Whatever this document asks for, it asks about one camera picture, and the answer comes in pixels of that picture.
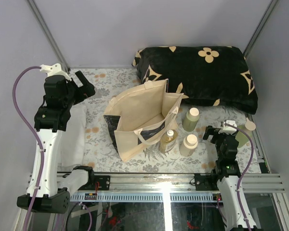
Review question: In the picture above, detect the green bottle beige cap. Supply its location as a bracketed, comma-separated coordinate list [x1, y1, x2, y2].
[183, 107, 200, 132]

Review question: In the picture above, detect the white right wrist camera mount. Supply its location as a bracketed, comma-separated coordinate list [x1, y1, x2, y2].
[219, 120, 237, 135]

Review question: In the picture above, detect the floral patterned table mat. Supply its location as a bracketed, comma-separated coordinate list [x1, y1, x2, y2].
[56, 67, 263, 174]

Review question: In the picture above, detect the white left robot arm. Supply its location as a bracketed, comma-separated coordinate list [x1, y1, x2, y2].
[17, 71, 96, 214]

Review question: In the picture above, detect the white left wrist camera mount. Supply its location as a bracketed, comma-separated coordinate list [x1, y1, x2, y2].
[40, 63, 72, 81]

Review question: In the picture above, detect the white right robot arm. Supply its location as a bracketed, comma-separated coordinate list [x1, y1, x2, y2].
[203, 120, 262, 231]

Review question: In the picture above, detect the aluminium corner post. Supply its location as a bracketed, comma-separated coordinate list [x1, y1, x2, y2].
[26, 0, 70, 73]
[243, 0, 280, 59]

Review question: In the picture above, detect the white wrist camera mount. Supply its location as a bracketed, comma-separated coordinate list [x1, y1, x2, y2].
[219, 120, 237, 135]
[40, 63, 72, 81]

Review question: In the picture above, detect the aluminium left corner post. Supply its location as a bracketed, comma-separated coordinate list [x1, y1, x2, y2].
[26, 0, 70, 73]

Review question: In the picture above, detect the amber liquid clear bottle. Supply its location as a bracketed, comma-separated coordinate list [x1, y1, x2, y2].
[159, 129, 178, 153]

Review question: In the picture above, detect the aluminium right corner post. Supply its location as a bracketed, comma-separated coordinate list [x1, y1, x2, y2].
[243, 0, 280, 59]

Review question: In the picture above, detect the black floral pillow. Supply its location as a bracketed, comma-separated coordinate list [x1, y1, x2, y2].
[132, 46, 258, 115]

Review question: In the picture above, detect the beige canvas tote bag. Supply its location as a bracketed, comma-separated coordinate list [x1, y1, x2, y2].
[103, 79, 187, 162]

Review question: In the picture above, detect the aluminium front rail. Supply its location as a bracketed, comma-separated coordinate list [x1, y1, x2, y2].
[26, 172, 287, 203]

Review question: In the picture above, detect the green pump dispenser bottle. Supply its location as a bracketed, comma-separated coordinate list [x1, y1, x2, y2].
[234, 117, 256, 149]

